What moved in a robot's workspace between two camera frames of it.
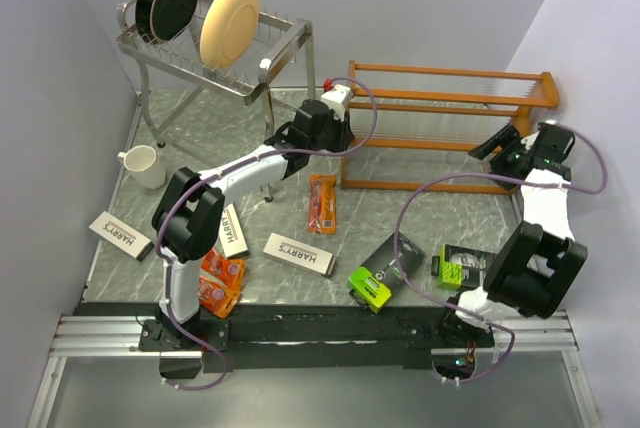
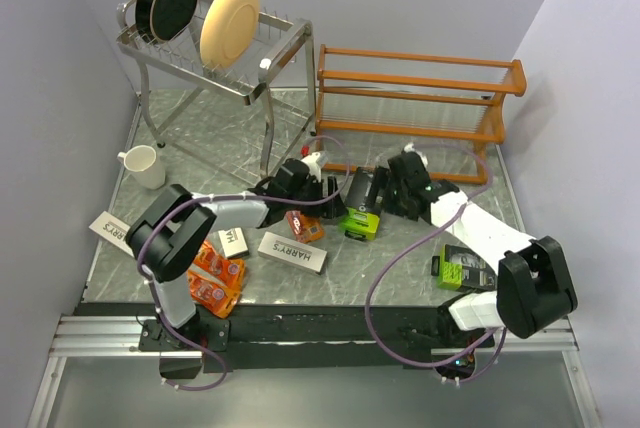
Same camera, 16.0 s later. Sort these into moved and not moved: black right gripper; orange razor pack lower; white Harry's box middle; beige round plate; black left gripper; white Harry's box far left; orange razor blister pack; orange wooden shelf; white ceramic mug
Moved: black right gripper; black left gripper; orange razor blister pack; orange wooden shelf
Not moved: beige round plate; orange razor pack lower; white Harry's box middle; white ceramic mug; white Harry's box far left
